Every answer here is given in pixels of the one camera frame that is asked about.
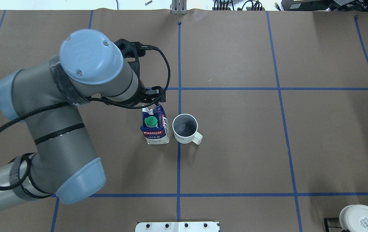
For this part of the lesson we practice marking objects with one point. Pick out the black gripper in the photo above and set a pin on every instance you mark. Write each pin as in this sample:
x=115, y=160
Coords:
x=150, y=94

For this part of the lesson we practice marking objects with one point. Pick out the blue white milk carton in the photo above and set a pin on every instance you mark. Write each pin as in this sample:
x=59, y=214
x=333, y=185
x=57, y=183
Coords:
x=155, y=125

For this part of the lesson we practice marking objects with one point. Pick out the white mug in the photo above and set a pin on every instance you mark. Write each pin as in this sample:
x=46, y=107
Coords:
x=185, y=129

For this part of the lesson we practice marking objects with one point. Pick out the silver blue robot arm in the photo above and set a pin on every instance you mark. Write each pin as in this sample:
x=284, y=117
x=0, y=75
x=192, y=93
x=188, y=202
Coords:
x=88, y=68

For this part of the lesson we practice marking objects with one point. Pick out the brown paper table cover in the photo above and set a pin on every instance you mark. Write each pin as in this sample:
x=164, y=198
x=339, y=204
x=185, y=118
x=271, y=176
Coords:
x=281, y=99

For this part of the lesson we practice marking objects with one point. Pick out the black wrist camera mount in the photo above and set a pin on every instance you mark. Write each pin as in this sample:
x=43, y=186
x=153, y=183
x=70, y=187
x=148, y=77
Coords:
x=133, y=50

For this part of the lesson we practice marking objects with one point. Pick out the aluminium frame post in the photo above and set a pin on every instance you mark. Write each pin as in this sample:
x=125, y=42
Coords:
x=179, y=7

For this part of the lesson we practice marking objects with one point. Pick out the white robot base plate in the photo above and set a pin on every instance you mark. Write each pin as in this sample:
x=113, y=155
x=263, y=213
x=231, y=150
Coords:
x=190, y=226

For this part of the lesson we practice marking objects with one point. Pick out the black wire cup rack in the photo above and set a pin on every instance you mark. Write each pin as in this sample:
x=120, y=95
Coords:
x=332, y=224

